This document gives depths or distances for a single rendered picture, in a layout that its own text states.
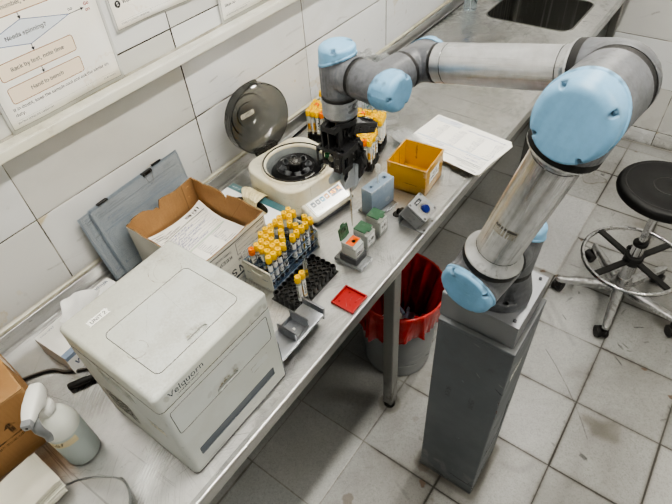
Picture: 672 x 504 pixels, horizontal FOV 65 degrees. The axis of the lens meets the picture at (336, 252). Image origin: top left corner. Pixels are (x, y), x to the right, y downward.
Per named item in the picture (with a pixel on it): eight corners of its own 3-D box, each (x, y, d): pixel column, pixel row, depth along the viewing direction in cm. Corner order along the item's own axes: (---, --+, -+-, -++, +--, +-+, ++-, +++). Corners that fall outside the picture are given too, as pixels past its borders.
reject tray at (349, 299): (352, 314, 132) (352, 312, 131) (330, 303, 135) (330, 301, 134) (367, 297, 136) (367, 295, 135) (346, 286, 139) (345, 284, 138)
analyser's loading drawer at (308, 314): (271, 379, 118) (267, 366, 115) (249, 365, 121) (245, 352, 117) (325, 317, 129) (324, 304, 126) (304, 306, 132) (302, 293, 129)
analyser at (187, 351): (198, 476, 106) (151, 403, 84) (113, 406, 118) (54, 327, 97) (294, 366, 123) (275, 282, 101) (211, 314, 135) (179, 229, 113)
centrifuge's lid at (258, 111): (222, 97, 146) (206, 92, 151) (246, 173, 163) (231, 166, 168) (280, 68, 156) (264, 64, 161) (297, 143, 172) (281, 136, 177)
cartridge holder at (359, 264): (361, 273, 142) (361, 264, 139) (334, 260, 145) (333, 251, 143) (372, 260, 144) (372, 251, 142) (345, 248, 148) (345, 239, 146)
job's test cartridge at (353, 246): (356, 264, 142) (355, 248, 137) (341, 258, 144) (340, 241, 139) (364, 255, 144) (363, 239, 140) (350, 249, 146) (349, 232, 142)
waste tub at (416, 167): (424, 198, 161) (426, 172, 154) (385, 186, 167) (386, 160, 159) (442, 174, 169) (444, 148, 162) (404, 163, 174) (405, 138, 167)
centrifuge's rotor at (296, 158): (295, 201, 156) (292, 182, 151) (262, 180, 164) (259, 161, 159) (332, 176, 163) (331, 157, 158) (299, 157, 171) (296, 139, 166)
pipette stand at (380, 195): (375, 221, 155) (375, 195, 148) (358, 211, 159) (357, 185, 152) (397, 204, 160) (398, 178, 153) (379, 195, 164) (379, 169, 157)
